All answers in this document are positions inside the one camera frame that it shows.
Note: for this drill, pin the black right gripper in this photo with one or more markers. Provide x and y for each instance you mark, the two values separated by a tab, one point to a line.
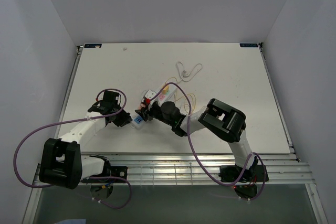
142	112

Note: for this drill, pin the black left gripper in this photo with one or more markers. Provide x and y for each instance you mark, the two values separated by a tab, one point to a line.
125	116

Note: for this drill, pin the white colourful power strip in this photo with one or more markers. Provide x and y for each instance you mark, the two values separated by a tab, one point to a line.
150	104

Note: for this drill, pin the yellow charger plug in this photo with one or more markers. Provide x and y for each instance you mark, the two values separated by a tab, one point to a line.
165	89

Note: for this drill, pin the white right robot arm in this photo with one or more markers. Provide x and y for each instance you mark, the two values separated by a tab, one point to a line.
223	120

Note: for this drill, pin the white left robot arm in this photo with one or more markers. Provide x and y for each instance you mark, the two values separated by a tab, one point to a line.
62	163

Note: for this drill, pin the blue label left corner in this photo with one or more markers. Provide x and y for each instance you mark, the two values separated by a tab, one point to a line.
92	45

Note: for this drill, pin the blue label corner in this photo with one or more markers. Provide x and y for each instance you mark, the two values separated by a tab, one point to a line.
92	45
248	45

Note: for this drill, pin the blue label right corner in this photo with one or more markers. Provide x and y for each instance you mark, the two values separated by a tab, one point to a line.
248	45

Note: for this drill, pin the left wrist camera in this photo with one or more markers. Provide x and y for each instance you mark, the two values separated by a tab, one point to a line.
110	98

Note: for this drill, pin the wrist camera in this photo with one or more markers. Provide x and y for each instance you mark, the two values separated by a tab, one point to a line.
110	98
149	96

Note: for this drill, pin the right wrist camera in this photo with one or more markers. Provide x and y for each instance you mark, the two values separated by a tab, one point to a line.
149	96

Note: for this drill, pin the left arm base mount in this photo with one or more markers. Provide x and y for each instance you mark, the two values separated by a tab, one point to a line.
117	174

